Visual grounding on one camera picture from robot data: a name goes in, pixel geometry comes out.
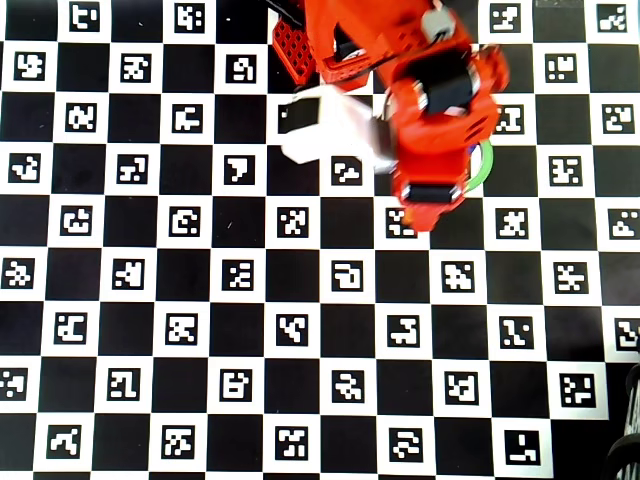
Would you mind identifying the red gripper black motor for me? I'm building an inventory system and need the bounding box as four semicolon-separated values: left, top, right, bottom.
387;82;502;234

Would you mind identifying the grey plug block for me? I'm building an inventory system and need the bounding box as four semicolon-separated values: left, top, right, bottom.
421;3;457;37

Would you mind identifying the black white marker checkerboard mat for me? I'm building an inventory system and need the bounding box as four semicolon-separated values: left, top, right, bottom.
0;0;640;480

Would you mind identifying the green ring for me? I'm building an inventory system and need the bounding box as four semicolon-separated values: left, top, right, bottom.
464;139;496;194

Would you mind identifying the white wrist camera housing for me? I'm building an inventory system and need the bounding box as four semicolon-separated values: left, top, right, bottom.
277;83;401;175

